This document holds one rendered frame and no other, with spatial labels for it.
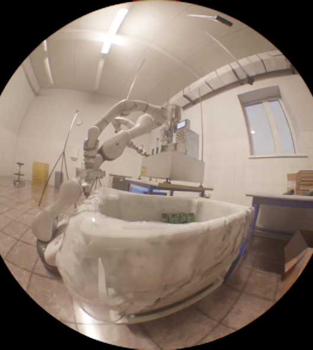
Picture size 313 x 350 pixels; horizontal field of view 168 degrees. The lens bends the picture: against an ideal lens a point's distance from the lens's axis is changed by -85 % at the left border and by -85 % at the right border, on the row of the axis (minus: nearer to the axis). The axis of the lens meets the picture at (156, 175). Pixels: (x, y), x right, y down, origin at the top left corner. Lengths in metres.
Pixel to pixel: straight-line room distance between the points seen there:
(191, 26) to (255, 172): 3.80
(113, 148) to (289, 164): 2.45
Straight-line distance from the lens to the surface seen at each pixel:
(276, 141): 2.79
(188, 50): 3.96
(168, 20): 3.76
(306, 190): 1.44
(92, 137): 0.58
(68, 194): 0.74
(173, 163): 0.85
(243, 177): 2.22
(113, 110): 0.67
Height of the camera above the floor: 0.76
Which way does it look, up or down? 3 degrees up
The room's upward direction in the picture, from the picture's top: 7 degrees clockwise
